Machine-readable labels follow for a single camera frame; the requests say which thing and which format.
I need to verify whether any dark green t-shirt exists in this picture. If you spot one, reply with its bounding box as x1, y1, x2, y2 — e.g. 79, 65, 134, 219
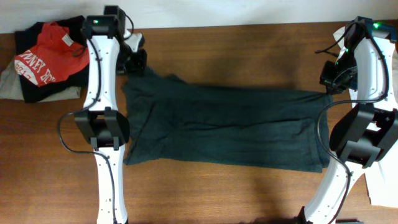
123, 68, 333, 172

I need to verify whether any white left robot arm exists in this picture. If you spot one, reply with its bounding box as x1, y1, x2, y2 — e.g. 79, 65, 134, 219
74, 12, 147, 223

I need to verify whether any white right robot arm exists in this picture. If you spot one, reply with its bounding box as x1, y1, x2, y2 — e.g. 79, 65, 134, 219
294, 16, 397, 223

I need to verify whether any red printed t-shirt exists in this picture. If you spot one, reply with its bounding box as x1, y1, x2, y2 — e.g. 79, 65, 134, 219
14, 22, 90, 87

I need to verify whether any black folded garment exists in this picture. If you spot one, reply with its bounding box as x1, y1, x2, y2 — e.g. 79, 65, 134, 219
14, 16, 89, 103

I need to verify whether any white crumpled garment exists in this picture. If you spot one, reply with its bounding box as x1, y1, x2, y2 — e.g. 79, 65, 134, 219
320, 39, 397, 208

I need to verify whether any grey folded garment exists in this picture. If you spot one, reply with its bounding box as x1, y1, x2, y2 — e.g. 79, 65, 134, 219
1, 62, 81, 103

